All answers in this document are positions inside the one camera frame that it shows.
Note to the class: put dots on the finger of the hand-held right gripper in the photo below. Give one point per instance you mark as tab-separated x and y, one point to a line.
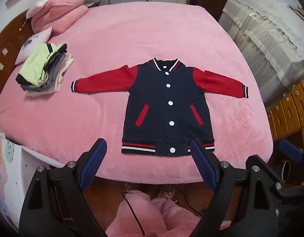
291	150
277	186

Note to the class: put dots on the wooden headboard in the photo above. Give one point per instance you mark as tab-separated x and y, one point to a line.
8	42

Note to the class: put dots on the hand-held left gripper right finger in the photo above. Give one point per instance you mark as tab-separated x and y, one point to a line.
203	164

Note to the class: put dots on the folded pink quilt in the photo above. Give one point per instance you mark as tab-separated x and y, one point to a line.
60	12

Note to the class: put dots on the wooden chair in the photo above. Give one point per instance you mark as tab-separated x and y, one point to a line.
287	113

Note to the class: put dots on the lace-covered sofa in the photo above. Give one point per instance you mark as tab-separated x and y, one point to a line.
270	29

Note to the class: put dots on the navy and red baseball jacket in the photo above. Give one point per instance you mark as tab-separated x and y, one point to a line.
154	98

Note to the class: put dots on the floral slipper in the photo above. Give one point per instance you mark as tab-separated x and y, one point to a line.
166	192

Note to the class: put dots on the stack of folded clothes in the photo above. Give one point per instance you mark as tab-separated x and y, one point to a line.
43	69

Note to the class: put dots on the person's pink fleece pants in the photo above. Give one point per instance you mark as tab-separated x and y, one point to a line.
147	217

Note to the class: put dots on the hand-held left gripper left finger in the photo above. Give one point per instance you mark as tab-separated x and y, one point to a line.
94	164

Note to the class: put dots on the white printed pillow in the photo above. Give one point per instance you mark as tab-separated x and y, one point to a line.
33	44

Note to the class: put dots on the pink fleece bed blanket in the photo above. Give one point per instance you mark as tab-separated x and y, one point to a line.
117	34

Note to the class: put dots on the white cartoon printed sheet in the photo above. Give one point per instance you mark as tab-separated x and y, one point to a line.
11	167

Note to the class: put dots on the black round can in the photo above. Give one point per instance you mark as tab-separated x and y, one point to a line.
286	170

